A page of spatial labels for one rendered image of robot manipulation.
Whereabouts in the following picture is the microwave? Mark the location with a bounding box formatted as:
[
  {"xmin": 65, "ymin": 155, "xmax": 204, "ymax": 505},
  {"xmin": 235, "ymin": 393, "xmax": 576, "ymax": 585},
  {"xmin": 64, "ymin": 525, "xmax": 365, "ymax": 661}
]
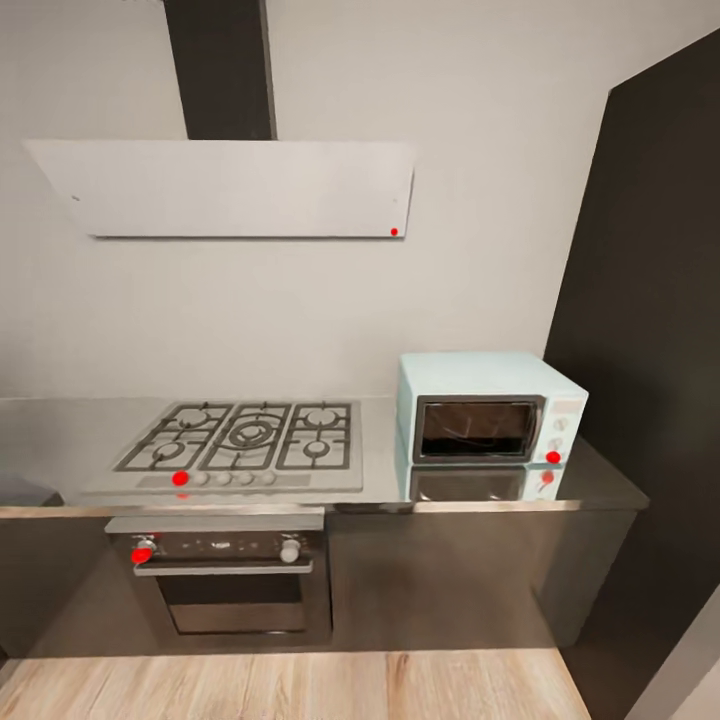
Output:
[{"xmin": 396, "ymin": 352, "xmax": 588, "ymax": 464}]

